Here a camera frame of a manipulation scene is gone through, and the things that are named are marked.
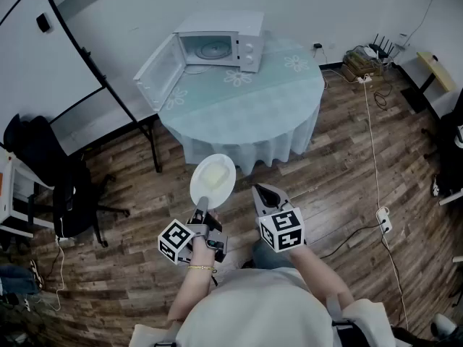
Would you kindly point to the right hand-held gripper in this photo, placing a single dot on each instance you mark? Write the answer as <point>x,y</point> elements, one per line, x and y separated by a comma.
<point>282,230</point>

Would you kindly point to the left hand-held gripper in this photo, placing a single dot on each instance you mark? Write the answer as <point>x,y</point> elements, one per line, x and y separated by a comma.
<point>176,240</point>

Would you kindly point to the white round dish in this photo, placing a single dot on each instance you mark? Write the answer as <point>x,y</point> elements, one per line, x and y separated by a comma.
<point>213,177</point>

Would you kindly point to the white microwave appliance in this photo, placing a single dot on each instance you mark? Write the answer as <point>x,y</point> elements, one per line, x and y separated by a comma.
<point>249,27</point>

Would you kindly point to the person's left forearm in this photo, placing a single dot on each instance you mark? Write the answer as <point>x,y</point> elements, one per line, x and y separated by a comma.
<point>193,287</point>

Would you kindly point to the person's right forearm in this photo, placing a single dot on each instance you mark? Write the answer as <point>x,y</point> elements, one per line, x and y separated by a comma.
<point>318,273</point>

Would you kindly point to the person's jeans leg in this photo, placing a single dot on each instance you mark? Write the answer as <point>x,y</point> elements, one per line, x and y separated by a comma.
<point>269,255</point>

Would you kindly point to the light blue flowered tablecloth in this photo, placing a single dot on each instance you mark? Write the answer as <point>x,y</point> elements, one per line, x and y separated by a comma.
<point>246,110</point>

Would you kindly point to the person's white shirt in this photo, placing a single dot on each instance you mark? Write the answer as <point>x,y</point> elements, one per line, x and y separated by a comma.
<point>260,309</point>

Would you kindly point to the black office chair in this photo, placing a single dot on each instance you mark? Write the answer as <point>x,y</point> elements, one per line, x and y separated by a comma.
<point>68,193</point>

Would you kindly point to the small white power strip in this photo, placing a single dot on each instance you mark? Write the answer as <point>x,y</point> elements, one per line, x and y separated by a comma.
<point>365,78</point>

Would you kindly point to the cardboard box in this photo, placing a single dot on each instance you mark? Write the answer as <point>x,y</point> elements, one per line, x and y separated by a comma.
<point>360,65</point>

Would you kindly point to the black equipment stand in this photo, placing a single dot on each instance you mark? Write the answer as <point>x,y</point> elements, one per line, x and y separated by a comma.
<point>450,150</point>

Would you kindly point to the black router with antennas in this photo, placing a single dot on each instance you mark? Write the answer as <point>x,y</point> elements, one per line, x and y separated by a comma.
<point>381,49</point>

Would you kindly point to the white shelf unit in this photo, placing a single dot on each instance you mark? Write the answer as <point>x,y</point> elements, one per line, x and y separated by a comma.
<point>14,193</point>

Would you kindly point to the yellow desk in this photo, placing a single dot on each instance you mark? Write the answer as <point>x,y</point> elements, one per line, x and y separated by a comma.
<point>437,71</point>

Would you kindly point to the grey shoe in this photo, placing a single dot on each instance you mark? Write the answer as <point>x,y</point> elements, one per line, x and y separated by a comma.
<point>443,325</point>

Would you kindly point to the small black box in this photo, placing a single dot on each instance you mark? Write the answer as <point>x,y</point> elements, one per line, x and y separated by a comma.
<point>43,22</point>

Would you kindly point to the black wall plug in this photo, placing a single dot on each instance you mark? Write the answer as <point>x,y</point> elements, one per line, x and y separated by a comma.
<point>317,46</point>

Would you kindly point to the white board with black frame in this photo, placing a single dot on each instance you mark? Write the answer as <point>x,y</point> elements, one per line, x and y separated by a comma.
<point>43,71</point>

